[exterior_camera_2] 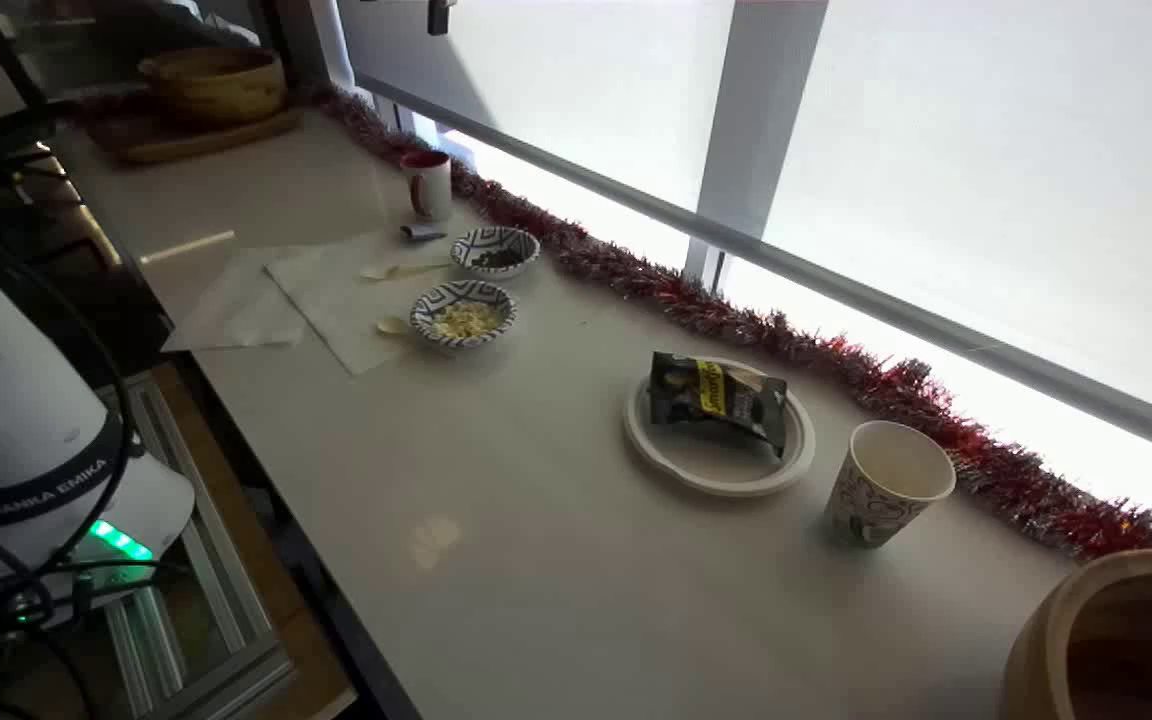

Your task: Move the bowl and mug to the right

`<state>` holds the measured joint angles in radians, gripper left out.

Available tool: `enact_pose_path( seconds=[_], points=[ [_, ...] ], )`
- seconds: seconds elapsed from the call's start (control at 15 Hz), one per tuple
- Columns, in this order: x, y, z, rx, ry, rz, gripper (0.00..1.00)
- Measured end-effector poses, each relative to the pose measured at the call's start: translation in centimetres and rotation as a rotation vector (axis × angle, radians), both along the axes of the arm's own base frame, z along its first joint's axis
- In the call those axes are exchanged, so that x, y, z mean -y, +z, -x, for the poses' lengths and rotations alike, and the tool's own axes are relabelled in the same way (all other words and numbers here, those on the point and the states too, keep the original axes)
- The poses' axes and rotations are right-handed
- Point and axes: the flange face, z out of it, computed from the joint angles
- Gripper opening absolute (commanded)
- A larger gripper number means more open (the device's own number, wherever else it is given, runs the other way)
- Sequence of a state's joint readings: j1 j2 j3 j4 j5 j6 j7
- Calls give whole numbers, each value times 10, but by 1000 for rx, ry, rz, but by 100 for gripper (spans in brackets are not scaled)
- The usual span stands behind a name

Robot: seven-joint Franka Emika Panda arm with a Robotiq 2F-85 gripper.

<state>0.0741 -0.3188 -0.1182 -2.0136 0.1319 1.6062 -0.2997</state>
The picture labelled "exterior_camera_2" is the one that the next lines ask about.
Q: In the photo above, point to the dark yellow snack packet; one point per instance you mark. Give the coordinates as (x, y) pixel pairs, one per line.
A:
(714, 393)

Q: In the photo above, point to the white paper plate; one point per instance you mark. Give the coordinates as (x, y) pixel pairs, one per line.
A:
(722, 463)

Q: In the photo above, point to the metal window rail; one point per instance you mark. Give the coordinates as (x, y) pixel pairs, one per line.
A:
(861, 296)

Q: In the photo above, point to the wooden stick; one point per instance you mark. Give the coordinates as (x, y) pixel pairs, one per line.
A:
(184, 245)

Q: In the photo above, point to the blue patterned bowl coffee beans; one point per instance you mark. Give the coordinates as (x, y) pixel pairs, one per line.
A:
(496, 252)

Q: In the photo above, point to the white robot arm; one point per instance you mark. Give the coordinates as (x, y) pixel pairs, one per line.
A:
(72, 473)

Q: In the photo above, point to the white paper napkin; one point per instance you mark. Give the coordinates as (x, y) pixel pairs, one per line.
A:
(363, 324)

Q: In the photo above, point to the red silver tinsel garland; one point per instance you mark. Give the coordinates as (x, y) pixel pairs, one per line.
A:
(997, 476)

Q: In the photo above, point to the white mug red interior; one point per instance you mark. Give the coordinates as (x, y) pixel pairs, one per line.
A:
(431, 186)

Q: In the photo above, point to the white plastic spoon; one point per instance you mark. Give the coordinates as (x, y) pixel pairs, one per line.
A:
(403, 271)

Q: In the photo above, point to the aluminium frame stand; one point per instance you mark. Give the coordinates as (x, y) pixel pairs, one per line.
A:
(197, 640)

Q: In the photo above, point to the wooden round container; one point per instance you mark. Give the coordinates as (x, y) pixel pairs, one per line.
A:
(1086, 652)

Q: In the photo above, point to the small blue white sachet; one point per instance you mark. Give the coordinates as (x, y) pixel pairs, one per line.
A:
(420, 234)

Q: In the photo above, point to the blue patterned bowl yellow snack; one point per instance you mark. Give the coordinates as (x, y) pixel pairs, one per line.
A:
(460, 312)

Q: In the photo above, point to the woven basket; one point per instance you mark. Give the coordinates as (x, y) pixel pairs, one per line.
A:
(219, 86)

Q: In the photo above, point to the patterned paper cup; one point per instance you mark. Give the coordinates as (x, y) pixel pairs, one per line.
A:
(884, 481)

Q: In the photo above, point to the window frame post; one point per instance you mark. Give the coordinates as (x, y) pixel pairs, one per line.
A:
(761, 86)

